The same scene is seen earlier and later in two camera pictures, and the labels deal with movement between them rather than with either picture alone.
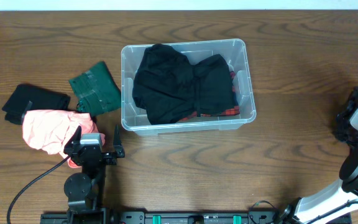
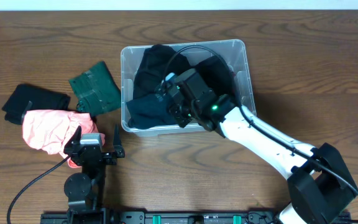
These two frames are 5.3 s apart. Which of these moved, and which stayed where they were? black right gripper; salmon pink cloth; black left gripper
Moved: black right gripper
Stayed: black left gripper; salmon pink cloth
